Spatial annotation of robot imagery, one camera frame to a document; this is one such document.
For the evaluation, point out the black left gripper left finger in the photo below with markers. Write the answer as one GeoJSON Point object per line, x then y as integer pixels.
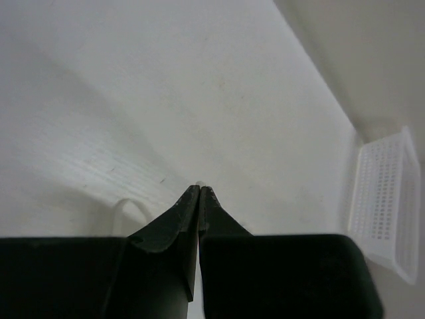
{"type": "Point", "coordinates": [148, 274]}

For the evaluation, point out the white plastic basket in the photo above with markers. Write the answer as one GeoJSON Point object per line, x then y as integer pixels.
{"type": "Point", "coordinates": [385, 208]}

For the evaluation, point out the white tank top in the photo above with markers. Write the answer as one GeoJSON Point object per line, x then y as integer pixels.
{"type": "Point", "coordinates": [66, 160]}

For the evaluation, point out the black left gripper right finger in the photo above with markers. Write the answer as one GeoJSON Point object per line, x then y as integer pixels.
{"type": "Point", "coordinates": [280, 276]}

